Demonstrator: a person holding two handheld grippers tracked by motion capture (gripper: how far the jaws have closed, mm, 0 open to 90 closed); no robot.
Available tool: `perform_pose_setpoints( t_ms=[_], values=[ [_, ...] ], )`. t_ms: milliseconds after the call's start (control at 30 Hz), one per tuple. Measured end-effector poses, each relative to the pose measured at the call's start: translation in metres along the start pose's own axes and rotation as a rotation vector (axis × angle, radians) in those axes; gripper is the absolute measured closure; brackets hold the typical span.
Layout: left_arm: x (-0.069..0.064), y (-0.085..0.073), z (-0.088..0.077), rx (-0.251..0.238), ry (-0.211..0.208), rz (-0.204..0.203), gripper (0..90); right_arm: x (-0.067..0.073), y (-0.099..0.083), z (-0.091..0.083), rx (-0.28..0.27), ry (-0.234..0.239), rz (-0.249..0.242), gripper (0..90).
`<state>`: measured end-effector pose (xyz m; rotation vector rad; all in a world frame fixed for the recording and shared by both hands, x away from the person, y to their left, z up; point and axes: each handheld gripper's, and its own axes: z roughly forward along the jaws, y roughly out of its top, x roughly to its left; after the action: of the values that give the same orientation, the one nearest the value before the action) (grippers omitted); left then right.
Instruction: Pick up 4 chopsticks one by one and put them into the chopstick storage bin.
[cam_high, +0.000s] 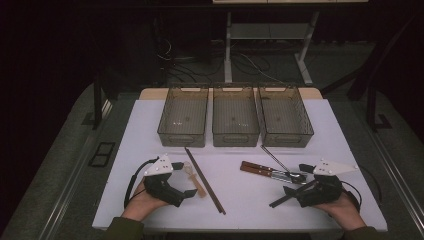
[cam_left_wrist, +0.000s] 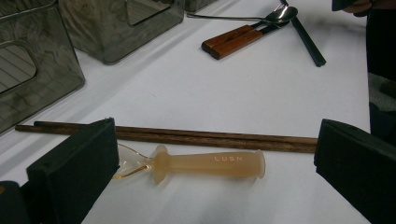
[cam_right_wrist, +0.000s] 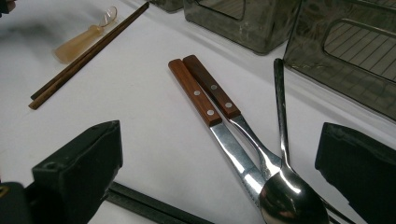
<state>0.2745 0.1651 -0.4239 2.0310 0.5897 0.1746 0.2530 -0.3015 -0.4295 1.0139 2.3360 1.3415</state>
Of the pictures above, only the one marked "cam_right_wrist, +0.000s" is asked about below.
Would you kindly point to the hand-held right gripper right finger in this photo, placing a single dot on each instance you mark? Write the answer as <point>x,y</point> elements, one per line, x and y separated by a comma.
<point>364,174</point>

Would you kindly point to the steel spoon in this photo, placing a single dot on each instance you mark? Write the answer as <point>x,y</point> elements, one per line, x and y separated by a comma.
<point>292,199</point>

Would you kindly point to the brown wooden chopstick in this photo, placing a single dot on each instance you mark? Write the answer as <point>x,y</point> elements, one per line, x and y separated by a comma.
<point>49,90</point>
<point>49,82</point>

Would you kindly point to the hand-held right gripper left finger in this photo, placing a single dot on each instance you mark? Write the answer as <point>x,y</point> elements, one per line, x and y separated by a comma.
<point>77,171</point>

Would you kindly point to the black chopstick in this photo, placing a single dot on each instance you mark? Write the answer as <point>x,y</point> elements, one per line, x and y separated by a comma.
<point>134,204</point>
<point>162,206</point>

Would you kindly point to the smoky translucent plastic bin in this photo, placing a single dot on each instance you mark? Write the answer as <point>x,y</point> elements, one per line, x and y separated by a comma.
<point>311,46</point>
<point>267,34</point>
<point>168,4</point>

